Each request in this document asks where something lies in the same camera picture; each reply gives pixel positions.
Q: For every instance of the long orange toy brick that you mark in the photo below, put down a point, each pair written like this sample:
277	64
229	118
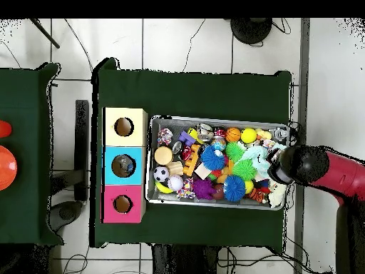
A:
192	160

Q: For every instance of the blue spiky ball with eyes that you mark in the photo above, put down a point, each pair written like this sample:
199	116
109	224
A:
213	158

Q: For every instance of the plain blue spiky ball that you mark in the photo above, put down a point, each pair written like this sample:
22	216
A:
234	188

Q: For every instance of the pale blue waffle cloth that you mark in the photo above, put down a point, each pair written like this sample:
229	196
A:
256	160

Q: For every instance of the cream yellow knitted cloth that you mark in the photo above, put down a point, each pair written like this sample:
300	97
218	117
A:
276	195

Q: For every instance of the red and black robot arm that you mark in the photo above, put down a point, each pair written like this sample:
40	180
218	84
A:
316	171

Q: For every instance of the shallow clear mesh bin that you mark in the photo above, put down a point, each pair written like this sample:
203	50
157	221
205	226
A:
171	204

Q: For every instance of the wooden box with three holes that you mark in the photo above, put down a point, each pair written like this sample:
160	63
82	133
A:
124	171

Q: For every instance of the plain wooden cube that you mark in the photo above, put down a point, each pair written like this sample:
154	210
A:
203	170

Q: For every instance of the small soccer ball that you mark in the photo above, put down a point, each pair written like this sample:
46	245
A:
161	173

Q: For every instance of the white baseball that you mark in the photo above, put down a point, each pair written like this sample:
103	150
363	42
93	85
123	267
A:
175	182

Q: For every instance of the yellow toy banana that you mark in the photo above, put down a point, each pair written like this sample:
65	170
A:
163	188

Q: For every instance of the purple spiky toy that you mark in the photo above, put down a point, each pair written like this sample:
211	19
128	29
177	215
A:
203	188

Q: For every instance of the light green spiky ball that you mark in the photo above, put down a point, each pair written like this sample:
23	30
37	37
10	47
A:
234	151

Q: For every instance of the small orange basketball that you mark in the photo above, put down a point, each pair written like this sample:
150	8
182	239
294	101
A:
232	135

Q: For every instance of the yellow smiley ball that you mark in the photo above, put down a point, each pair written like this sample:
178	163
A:
248	135

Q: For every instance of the striped orange tiger toy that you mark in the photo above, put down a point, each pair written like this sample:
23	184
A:
259	194

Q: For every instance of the black upright panel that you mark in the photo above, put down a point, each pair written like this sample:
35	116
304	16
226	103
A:
82	148

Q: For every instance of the grey round floor base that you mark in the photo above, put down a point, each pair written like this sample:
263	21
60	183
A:
67	212

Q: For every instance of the black round stand base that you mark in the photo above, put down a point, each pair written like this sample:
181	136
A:
251	29

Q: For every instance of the dark green side table cloth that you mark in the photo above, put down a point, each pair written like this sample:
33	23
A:
28	217

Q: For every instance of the orange disc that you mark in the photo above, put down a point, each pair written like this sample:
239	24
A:
7	168

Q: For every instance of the small red object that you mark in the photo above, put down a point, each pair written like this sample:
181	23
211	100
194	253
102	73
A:
4	129

